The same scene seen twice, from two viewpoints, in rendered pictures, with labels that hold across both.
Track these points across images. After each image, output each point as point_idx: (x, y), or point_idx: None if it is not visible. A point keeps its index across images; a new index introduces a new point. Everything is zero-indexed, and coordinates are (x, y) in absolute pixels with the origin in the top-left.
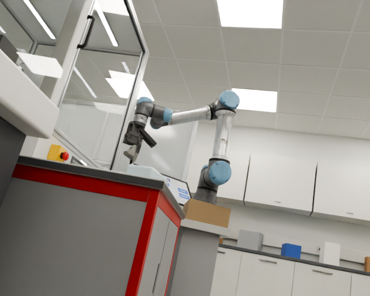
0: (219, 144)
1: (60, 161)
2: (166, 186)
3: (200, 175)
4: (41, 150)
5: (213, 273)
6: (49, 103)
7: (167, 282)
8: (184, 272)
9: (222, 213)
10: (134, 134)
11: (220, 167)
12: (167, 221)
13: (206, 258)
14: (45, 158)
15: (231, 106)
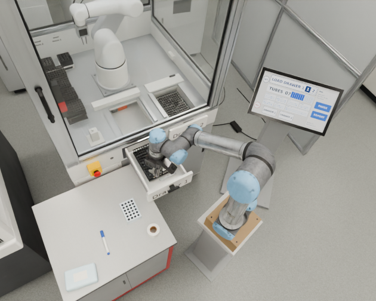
0: (225, 212)
1: None
2: (76, 300)
3: None
4: (79, 173)
5: (224, 255)
6: (0, 251)
7: (167, 257)
8: (206, 239)
9: (229, 243)
10: (149, 162)
11: (219, 230)
12: (119, 276)
13: (220, 246)
14: (87, 171)
15: (236, 200)
